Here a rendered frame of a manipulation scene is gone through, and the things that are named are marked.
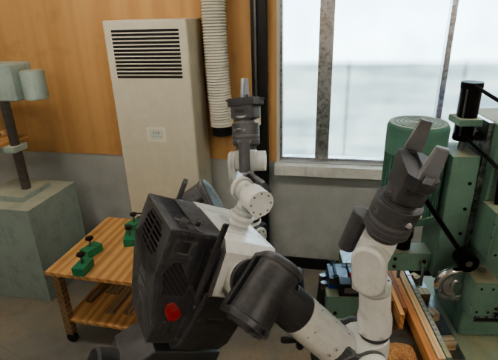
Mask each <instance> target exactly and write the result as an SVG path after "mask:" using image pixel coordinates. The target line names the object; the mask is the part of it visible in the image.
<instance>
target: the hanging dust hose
mask: <svg viewBox="0 0 498 360"><path fill-rule="evenodd" d="M200 2H201V8H202V10H201V11H202V13H201V14H202V15H203V16H201V17H202V18H203V19H202V21H203V22H202V24H203V25H202V27H203V28H202V29H203V31H202V32H203V33H204V34H202V35H203V36H204V37H203V39H204V40H203V42H204V43H203V45H204V47H203V48H204V56H205V57H204V59H206V60H205V62H206V63H205V65H206V66H205V68H206V69H205V70H206V72H205V73H207V74H206V76H207V77H206V79H207V80H206V82H207V83H206V84H207V87H208V89H207V90H208V95H209V96H208V98H209V99H208V101H209V102H208V103H209V108H210V109H209V111H210V121H211V134H212V135H213V136H218V137H225V136H232V123H233V122H234V120H233V119H232V118H231V111H230V107H228V103H227V102H226V100H228V99H231V98H232V97H231V96H232V95H231V89H230V88H231V84H229V83H230V76H229V75H230V73H229V72H230V71H229V69H230V68H229V66H230V65H229V62H228V61H229V59H228V58H229V57H228V55H229V54H228V52H229V51H228V50H227V49H228V48H227V46H228V45H227V43H228V42H227V36H226V35H227V33H226V32H227V30H226V29H227V28H226V26H227V25H226V23H227V22H226V21H225V20H227V19H226V18H225V17H226V15H225V14H226V12H225V11H226V9H225V8H226V6H225V5H226V3H225V2H226V0H201V1H200Z"/></svg>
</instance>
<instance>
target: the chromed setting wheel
mask: <svg viewBox="0 0 498 360"><path fill-rule="evenodd" d="M464 278H465V272H463V271H461V270H460V269H459V268H458V267H457V266H454V267H448V268H445V269H444V270H442V271H441V272H439V273H438V274H437V276H436V278H435V279H434V290H435V292H436V294H437V295H438V296H439V297H441V298H442V299H445V300H448V301H458V300H460V299H461V292H462V285H463V281H464Z"/></svg>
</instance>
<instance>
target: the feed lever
mask: <svg viewBox="0 0 498 360"><path fill-rule="evenodd" d="M425 204H426V206H427V207H428V209H429V210H430V212H431V213H432V215H433V216H434V218H435V219H436V221H437V222H438V224H439V226H440V227H441V228H442V230H443V231H444V233H445V235H446V236H447V237H448V238H449V240H450V241H451V243H452V245H453V246H454V247H455V251H454V252H453V254H452V259H453V260H454V262H455V263H456V265H457V267H458V268H459V269H460V270H461V271H463V272H471V271H474V270H475V269H477V270H479V271H481V272H484V273H485V272H486V271H487V270H486V269H485V268H484V267H483V266H481V265H480V264H479V259H478V258H477V256H476V255H475V254H474V252H473V251H472V250H471V249H470V248H468V247H460V246H459V245H458V243H457V241H456V240H455V238H454V237H453V236H452V234H451V232H450V231H449V229H448V228H447V227H446V225H445V223H444V222H443V220H442V219H441V218H440V216H439V214H438V213H437V211H436V210H435V209H434V207H433V205H432V204H431V203H430V201H429V200H428V199H427V200H426V201H425Z"/></svg>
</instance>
